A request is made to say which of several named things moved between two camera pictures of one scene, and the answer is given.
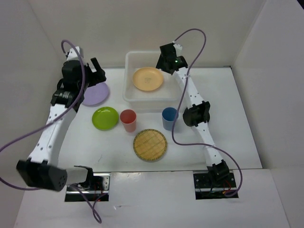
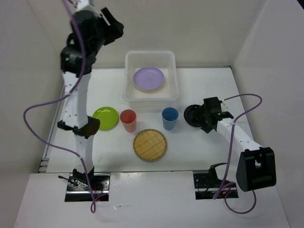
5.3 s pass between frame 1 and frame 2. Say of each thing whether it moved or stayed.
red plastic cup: stayed
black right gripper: moved
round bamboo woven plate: stayed
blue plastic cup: stayed
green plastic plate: stayed
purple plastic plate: moved
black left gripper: moved
